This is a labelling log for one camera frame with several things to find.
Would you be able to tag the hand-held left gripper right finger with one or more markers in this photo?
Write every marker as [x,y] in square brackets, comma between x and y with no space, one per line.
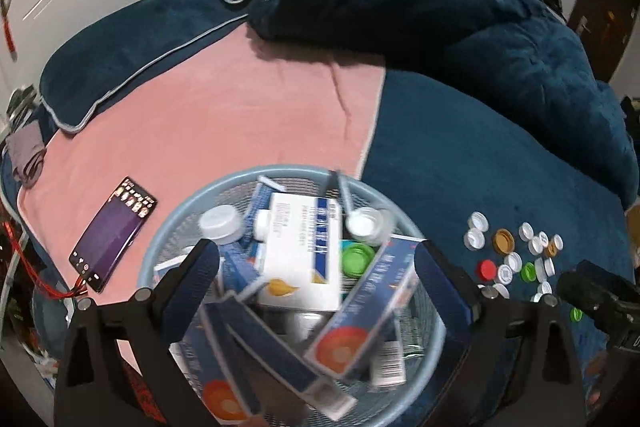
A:
[439,284]

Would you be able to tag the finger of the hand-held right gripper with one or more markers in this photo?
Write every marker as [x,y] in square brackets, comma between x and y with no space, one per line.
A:
[585,289]

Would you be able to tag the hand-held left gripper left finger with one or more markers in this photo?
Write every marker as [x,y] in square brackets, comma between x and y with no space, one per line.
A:
[199,268]

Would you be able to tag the light blue mesh basket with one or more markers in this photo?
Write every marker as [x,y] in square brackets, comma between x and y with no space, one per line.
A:
[305,182]

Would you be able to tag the small green bottle cap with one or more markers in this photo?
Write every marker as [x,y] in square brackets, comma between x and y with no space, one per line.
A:
[576,314]
[528,274]

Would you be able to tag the red bottle cap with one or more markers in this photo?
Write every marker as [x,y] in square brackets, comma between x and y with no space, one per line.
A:
[485,270]

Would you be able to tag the white medicine bottle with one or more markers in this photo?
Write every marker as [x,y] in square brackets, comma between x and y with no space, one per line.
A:
[220,222]

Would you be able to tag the small gold bottle cap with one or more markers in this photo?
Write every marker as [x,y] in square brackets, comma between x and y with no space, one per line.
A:
[551,249]

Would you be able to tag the group of white bottle caps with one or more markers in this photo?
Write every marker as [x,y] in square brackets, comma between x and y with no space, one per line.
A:
[475,238]

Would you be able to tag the blue medicine box orange circle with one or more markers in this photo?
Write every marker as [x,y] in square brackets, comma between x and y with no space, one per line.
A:
[220,399]
[370,297]

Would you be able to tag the small white bottle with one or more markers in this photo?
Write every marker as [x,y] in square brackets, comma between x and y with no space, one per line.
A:
[261,227]

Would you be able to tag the large gold bottle cap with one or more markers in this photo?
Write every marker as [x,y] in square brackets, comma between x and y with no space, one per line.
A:
[503,241]

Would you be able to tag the large green bottle cap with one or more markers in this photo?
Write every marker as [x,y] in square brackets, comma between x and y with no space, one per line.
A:
[356,259]

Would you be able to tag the blue white medicine box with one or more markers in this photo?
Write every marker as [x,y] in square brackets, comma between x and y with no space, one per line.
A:
[262,202]

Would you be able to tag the white round jar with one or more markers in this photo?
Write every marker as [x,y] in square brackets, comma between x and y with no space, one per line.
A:
[367,224]

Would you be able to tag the white bottle with barcode label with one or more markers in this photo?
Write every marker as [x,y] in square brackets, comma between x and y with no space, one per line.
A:
[387,364]

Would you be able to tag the black smartphone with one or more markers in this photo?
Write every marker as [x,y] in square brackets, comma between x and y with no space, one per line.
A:
[110,232]

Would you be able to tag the white medicine box orange leaf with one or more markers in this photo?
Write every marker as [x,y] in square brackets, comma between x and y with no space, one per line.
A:
[300,257]

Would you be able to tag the long blue medicine box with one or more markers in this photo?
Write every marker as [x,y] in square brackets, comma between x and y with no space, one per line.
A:
[270,347]

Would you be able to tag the dark blue bed cover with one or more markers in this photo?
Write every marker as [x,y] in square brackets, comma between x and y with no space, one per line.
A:
[450,147]

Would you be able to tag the pink bed sheet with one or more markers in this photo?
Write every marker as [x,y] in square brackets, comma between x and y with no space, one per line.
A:
[225,107]

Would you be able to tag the grey cloth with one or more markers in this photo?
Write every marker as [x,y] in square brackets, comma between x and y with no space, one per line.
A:
[25,147]

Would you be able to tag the dark blue plush duvet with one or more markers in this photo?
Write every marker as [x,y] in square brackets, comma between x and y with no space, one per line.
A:
[450,17]

